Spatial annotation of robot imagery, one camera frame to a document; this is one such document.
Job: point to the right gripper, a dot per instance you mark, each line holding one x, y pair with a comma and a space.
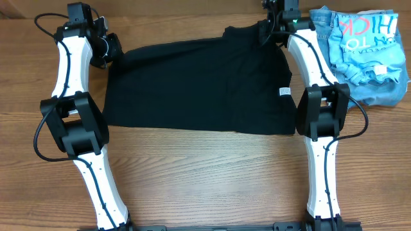
277, 41

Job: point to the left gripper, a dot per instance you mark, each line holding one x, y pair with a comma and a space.
117, 49

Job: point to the black t-shirt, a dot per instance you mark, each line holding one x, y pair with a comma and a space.
233, 83

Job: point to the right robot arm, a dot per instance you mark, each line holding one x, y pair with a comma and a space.
320, 113

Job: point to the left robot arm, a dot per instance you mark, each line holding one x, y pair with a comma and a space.
76, 123

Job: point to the light blue printed t-shirt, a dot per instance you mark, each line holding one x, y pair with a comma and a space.
363, 48

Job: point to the blue denim jeans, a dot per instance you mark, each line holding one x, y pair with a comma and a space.
372, 93

